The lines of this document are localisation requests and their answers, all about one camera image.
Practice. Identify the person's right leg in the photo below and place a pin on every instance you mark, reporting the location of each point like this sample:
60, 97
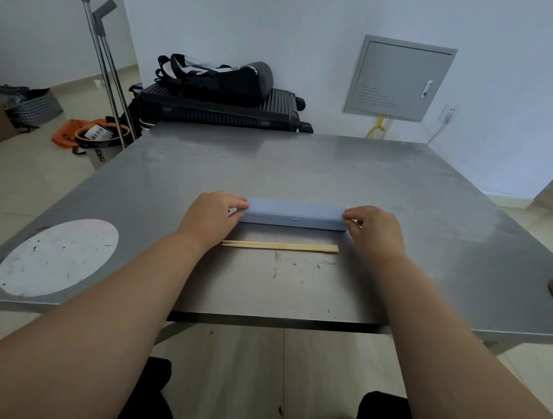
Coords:
382, 405

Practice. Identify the cardboard box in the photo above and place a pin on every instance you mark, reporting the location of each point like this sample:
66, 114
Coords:
6, 125

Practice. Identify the person's left thumb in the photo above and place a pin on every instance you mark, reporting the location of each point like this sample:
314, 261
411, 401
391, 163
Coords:
237, 213

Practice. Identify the person's right thumb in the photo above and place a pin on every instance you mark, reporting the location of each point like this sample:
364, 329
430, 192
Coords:
352, 223

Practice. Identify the white wall socket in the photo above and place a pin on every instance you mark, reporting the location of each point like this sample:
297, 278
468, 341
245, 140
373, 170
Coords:
448, 114

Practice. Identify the person's left forearm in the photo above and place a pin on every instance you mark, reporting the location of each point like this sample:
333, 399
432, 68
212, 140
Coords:
99, 319

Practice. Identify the black ribbed suitcase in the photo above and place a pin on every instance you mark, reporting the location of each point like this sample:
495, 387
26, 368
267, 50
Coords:
216, 110

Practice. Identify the checkered grey bag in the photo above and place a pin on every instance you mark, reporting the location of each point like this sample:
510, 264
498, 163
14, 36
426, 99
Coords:
32, 108

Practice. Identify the metal tripod stand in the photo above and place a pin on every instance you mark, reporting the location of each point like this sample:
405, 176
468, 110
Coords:
110, 73

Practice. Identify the grey metal wall cabinet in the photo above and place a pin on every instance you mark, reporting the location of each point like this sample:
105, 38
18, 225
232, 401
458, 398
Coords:
397, 80

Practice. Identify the light blue cutlery case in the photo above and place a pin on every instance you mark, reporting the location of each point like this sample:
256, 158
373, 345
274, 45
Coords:
293, 213

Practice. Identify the black and white backpack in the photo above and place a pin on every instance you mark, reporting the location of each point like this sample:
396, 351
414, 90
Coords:
224, 84

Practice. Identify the person's right hand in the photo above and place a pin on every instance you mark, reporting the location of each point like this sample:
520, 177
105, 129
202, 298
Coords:
376, 235

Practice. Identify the person's right forearm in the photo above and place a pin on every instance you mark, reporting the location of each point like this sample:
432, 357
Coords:
436, 341

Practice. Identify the wooden chopstick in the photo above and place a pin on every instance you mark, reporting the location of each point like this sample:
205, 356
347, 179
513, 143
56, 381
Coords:
281, 244
281, 247

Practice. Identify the orange bag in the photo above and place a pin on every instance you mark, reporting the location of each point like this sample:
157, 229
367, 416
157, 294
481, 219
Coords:
71, 131

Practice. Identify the white round sticker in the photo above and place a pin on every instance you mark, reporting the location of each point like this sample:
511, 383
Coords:
58, 257

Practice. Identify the person's left leg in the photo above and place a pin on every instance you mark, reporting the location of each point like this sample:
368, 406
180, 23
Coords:
149, 390

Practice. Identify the person's left hand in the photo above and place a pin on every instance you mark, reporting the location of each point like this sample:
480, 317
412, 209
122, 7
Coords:
205, 218

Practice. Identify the person's leg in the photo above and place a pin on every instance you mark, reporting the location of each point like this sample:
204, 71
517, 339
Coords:
149, 390
382, 405

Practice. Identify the black bucket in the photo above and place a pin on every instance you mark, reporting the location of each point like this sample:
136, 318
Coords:
101, 140

